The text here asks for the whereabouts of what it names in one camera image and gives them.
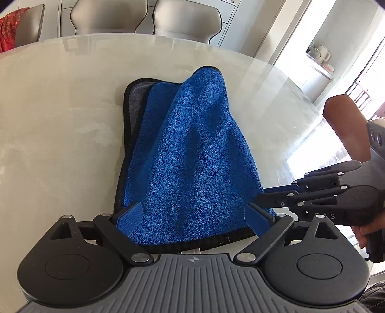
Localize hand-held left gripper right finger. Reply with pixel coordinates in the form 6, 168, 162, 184
233, 203, 336, 266

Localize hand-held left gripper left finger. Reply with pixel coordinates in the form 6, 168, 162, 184
52, 202, 153, 265

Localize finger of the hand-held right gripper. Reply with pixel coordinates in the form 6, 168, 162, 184
255, 184, 351, 209
264, 160, 362, 194

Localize blue towel with black edge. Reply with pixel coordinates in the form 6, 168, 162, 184
113, 65, 277, 254

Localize person's right forearm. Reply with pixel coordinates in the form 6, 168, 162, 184
323, 94, 372, 163

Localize person's right hand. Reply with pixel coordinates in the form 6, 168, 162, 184
351, 214, 385, 250

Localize dark wooden railing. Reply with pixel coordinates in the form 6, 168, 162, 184
350, 80, 375, 112

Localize white teapot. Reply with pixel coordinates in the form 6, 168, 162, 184
310, 45, 332, 64

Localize white cabinet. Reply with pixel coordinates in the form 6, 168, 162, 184
209, 0, 273, 58

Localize beige dining chair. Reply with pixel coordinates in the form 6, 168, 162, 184
70, 0, 150, 35
153, 0, 231, 46
14, 4, 45, 48

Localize red patterned cloth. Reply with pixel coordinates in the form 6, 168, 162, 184
0, 7, 30, 54

